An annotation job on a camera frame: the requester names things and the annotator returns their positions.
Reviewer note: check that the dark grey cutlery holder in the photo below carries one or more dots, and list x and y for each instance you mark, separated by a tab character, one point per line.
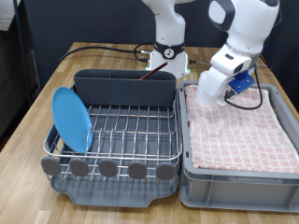
124	91

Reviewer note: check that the grey plastic drain tray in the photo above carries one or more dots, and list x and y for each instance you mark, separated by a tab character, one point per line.
124	196

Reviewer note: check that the grey plastic crate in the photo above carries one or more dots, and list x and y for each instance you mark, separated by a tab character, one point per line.
236	193

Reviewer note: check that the blue plate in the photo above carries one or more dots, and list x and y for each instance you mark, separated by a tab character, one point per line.
70	121

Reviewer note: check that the pink checkered cloth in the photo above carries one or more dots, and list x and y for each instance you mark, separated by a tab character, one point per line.
249	133

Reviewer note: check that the brown wooden spoon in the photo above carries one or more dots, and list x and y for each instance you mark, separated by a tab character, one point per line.
154	71

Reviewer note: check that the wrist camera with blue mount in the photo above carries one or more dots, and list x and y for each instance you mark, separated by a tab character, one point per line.
241	82

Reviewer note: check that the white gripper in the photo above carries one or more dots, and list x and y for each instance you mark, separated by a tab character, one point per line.
216	82

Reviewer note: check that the dark side cabinet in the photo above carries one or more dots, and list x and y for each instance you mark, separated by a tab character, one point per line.
12	87

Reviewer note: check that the dark blue backdrop curtain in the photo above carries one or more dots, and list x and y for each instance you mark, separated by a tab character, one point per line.
93	21

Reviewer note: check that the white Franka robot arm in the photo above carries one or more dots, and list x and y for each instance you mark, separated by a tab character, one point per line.
246	25

